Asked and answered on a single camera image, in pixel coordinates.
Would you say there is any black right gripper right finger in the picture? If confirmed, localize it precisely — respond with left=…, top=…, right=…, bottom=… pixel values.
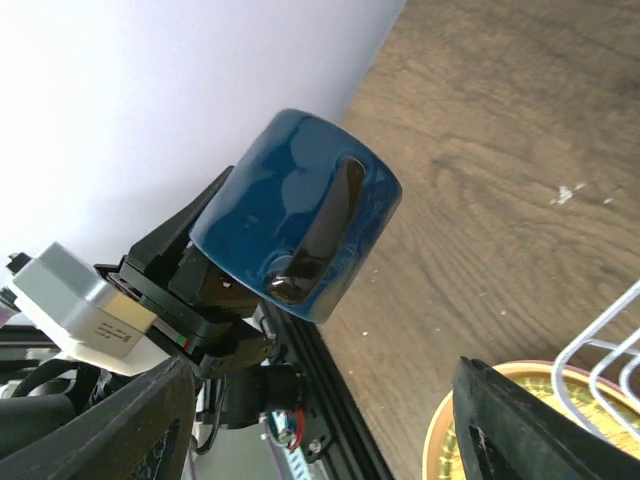
left=452, top=357, right=639, bottom=480

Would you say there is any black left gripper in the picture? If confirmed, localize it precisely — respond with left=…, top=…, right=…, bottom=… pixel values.
left=95, top=166, right=275, bottom=379

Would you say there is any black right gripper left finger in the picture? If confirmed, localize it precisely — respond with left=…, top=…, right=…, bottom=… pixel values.
left=1, top=358, right=195, bottom=479

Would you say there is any blue mug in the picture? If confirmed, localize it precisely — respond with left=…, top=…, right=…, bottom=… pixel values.
left=190, top=109, right=402, bottom=324

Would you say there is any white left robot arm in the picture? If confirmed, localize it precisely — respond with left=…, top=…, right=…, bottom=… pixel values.
left=1, top=178, right=305, bottom=451

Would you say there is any orange woven pattern plate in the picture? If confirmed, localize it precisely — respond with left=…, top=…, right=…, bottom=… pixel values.
left=422, top=361, right=639, bottom=480

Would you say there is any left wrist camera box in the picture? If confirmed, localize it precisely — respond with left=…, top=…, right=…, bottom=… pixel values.
left=6, top=242, right=168, bottom=376

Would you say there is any black front frame rail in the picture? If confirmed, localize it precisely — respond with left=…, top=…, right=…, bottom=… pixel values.
left=259, top=304, right=393, bottom=479

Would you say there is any white wire dish rack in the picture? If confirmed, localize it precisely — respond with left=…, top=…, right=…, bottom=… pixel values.
left=550, top=281, right=639, bottom=442

